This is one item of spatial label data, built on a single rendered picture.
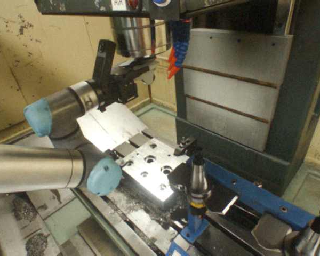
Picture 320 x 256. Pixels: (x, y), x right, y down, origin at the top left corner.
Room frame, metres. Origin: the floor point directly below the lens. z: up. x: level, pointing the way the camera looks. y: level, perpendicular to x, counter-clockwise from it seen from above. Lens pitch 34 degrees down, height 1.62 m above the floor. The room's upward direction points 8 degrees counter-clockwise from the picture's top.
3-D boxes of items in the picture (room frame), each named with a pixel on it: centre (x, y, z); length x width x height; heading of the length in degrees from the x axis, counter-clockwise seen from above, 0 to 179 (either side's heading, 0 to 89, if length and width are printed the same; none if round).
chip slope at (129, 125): (1.13, 0.44, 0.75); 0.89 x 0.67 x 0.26; 130
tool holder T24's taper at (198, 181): (0.33, -0.08, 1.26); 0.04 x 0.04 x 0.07
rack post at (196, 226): (0.41, -0.08, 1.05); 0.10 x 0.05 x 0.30; 130
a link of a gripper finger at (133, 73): (0.56, 0.04, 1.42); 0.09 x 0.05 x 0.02; 117
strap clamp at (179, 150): (0.74, -0.11, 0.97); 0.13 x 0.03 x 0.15; 130
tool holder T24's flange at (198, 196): (0.33, -0.08, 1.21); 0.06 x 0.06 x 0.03
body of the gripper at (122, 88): (0.54, 0.10, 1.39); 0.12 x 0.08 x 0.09; 130
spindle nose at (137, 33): (0.63, 0.01, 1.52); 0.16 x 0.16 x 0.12
